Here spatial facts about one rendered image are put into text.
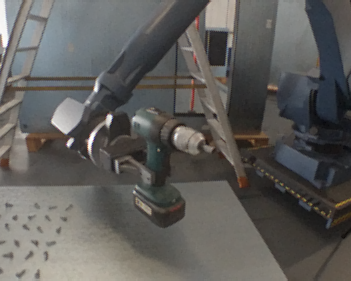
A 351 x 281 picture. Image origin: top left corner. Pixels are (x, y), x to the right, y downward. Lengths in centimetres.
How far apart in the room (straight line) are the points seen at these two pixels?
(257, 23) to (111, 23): 138
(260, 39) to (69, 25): 182
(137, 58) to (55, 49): 188
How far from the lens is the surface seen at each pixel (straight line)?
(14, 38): 184
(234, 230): 69
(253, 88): 272
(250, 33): 265
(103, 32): 251
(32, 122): 287
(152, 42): 80
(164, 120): 46
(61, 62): 262
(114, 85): 77
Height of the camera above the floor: 110
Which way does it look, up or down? 22 degrees down
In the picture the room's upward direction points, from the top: 3 degrees clockwise
